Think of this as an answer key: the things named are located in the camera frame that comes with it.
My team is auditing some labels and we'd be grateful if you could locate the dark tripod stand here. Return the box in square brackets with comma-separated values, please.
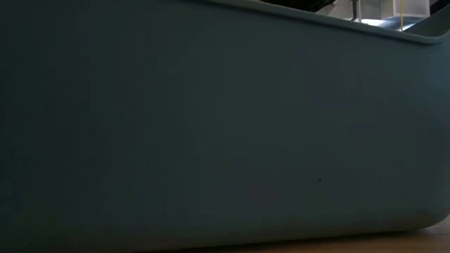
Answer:
[350, 0, 364, 23]

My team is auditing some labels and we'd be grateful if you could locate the dark blue plastic bin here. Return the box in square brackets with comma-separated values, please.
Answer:
[0, 0, 450, 253]

